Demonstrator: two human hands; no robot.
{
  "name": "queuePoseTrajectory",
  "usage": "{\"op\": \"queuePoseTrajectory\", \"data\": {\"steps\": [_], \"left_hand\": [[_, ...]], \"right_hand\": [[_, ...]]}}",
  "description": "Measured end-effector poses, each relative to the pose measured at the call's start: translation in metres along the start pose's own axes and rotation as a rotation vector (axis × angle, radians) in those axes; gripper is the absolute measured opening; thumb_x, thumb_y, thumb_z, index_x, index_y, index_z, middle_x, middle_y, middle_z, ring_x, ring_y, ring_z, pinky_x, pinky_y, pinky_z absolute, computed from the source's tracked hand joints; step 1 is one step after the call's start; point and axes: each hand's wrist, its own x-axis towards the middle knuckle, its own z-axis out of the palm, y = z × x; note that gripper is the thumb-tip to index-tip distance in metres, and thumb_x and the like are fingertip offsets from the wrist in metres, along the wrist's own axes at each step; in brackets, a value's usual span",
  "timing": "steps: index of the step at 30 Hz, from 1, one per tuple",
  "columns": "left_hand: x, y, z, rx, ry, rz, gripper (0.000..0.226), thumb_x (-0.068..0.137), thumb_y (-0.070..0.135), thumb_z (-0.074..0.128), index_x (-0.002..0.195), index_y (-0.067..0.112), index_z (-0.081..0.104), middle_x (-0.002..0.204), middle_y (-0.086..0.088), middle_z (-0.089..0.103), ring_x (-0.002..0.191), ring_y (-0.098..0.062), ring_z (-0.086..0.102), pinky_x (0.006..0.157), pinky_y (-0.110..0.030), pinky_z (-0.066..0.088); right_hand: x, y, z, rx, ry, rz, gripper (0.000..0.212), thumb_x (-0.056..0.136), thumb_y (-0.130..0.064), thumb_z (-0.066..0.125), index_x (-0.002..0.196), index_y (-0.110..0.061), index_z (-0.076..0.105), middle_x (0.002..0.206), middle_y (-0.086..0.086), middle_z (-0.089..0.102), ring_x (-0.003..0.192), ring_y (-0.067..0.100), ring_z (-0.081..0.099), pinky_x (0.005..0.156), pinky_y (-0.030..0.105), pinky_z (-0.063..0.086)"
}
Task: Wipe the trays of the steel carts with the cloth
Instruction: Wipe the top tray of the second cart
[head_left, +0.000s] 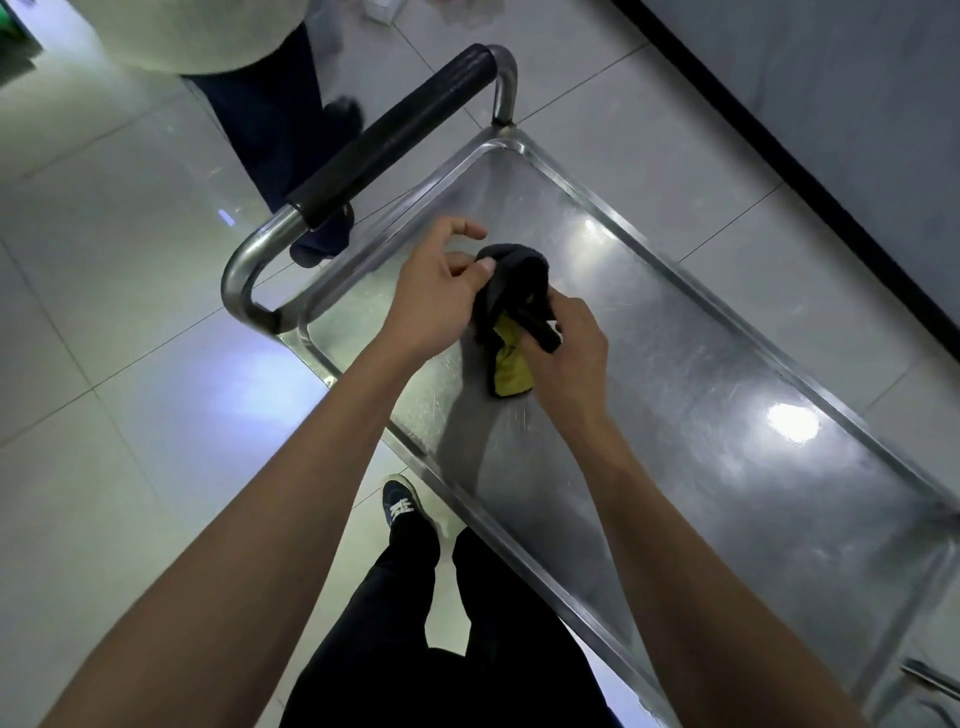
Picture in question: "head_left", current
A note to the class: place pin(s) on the stainless steel service cart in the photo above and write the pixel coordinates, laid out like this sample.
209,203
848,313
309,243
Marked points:
712,450

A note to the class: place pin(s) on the black trousers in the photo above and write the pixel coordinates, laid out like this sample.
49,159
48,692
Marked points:
390,660

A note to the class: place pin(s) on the white marble counter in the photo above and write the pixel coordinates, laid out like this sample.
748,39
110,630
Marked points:
862,112

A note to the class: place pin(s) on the person's left hand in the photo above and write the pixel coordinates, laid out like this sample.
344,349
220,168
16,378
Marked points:
435,300

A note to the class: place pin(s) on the dark blue sneaker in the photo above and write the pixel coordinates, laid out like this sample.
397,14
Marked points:
400,502

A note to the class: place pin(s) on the person's right forearm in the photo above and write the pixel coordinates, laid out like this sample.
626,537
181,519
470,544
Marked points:
712,615

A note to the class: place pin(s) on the person's left forearm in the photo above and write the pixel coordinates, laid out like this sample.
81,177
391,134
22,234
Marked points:
225,585

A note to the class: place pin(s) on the person's right hand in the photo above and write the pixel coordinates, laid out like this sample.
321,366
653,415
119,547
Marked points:
577,367

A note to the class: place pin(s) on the grey and yellow cleaning cloth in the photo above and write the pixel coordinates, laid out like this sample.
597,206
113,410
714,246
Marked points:
514,277

